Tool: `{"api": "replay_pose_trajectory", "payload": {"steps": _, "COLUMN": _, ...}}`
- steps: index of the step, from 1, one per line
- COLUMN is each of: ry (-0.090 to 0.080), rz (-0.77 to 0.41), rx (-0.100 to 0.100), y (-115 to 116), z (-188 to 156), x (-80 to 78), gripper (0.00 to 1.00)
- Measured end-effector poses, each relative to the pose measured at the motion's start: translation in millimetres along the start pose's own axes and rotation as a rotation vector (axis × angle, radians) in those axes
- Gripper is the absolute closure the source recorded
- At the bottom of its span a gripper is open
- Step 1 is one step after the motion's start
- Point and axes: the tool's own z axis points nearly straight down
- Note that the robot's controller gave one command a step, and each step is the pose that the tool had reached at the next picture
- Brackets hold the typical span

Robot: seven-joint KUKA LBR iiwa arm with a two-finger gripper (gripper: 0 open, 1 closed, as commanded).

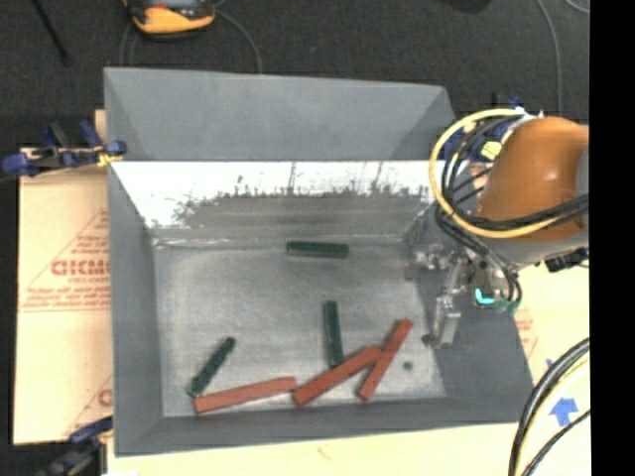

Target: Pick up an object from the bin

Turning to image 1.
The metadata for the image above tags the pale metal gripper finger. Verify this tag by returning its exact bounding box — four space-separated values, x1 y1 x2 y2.
429 294 463 350
404 249 444 282

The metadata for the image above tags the red-brown flat block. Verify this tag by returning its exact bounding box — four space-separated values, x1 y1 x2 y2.
355 318 415 403
291 345 384 408
192 375 298 415

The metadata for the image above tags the dark green flat block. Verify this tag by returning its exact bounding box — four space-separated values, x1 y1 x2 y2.
285 240 350 263
321 299 345 369
185 335 237 400

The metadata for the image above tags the grey metal bin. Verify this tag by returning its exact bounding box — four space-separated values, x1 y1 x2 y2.
102 66 535 456

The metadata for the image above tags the black cylinder on white bracket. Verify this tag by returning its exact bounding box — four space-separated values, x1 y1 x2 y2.
539 246 590 275

